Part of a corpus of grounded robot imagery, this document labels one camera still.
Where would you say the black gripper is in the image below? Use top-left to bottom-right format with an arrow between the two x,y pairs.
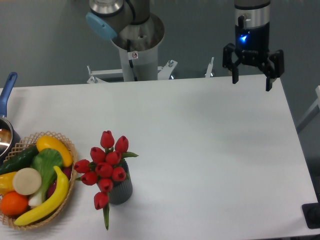
222,24 -> 285,92

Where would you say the red tulip bouquet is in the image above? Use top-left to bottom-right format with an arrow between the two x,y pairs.
73,130 -> 138,230

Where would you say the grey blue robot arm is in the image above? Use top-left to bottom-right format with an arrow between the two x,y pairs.
86,0 -> 285,91

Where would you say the dark grey ribbed vase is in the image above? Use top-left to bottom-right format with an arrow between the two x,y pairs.
109,161 -> 133,205

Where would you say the black device at table edge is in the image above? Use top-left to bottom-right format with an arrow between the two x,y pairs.
301,202 -> 320,229

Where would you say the dark red vegetable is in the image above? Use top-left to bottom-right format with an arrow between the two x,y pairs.
46,166 -> 72,199

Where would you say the yellow banana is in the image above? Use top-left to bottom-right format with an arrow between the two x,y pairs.
14,166 -> 69,226

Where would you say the green bok choy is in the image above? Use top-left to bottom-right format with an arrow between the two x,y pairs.
28,148 -> 63,208

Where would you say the woven wicker basket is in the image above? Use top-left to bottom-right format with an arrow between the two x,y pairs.
0,131 -> 78,231

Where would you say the green cucumber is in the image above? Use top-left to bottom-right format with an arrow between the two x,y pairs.
0,145 -> 39,175

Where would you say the beige round disc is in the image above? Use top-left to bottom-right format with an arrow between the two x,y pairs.
12,167 -> 42,196

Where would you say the yellow bell pepper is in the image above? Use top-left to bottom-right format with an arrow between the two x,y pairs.
0,171 -> 17,196

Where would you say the orange fruit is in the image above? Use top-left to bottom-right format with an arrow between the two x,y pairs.
0,191 -> 29,216

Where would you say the white frame at right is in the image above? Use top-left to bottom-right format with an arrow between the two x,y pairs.
296,85 -> 320,134

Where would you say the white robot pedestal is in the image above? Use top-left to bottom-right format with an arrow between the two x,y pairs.
112,13 -> 165,82

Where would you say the white metal base frame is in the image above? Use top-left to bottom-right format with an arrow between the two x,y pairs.
87,57 -> 215,84

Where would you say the blue handled saucepan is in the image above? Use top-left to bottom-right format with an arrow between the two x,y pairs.
0,72 -> 21,165

